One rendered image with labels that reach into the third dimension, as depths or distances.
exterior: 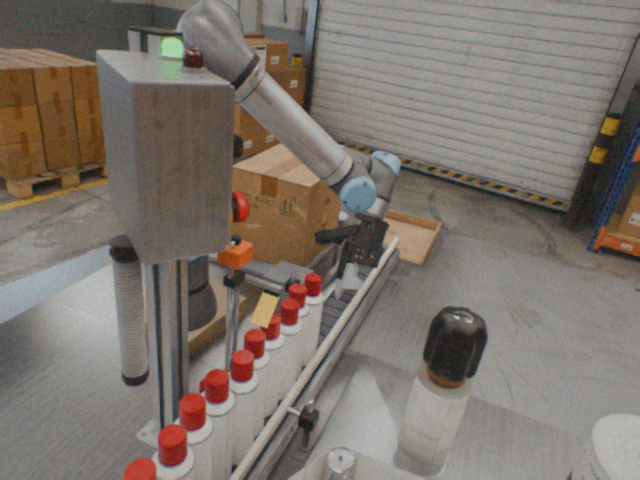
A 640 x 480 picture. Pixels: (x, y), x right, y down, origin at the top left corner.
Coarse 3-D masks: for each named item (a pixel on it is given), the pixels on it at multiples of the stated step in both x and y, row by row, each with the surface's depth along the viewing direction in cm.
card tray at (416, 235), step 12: (396, 216) 181; (408, 216) 179; (396, 228) 175; (408, 228) 176; (420, 228) 177; (432, 228) 177; (384, 240) 164; (408, 240) 167; (420, 240) 168; (432, 240) 163; (408, 252) 158; (420, 252) 159; (420, 264) 152
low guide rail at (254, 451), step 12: (396, 240) 147; (372, 276) 126; (348, 312) 110; (336, 324) 105; (324, 348) 97; (312, 360) 94; (312, 372) 93; (300, 384) 88; (288, 396) 85; (276, 420) 80; (264, 432) 77; (264, 444) 77; (252, 456) 73; (240, 468) 71
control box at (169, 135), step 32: (128, 64) 47; (160, 64) 49; (128, 96) 42; (160, 96) 42; (192, 96) 44; (224, 96) 45; (128, 128) 44; (160, 128) 44; (192, 128) 45; (224, 128) 47; (128, 160) 47; (160, 160) 45; (192, 160) 47; (224, 160) 48; (128, 192) 49; (160, 192) 46; (192, 192) 48; (224, 192) 50; (128, 224) 52; (160, 224) 48; (192, 224) 50; (224, 224) 52; (160, 256) 50; (192, 256) 52
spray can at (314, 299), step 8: (304, 280) 90; (312, 280) 88; (320, 280) 89; (312, 288) 89; (320, 288) 90; (312, 296) 90; (320, 296) 91; (312, 304) 89; (320, 304) 90; (312, 312) 90; (320, 312) 92; (312, 320) 91; (320, 320) 93; (312, 328) 92; (312, 336) 93; (312, 344) 94; (304, 352) 95; (312, 352) 95; (304, 360) 96
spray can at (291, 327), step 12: (288, 300) 82; (288, 312) 80; (288, 324) 81; (300, 324) 83; (288, 336) 81; (300, 336) 83; (288, 348) 82; (288, 360) 83; (288, 372) 85; (288, 384) 86
